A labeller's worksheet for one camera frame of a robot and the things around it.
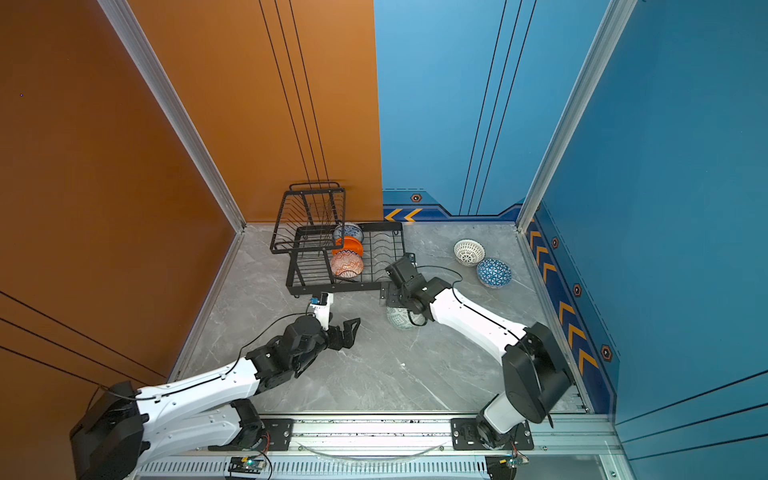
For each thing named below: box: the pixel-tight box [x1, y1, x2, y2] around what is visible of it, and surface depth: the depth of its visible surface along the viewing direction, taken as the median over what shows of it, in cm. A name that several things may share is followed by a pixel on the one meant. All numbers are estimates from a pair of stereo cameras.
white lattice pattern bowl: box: [453, 239, 486, 267], surface depth 111 cm
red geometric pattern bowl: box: [330, 250, 364, 278], surface depth 105 cm
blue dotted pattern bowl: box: [476, 258, 513, 289], surface depth 104 cm
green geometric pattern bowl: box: [386, 306, 427, 330], surface depth 94 cm
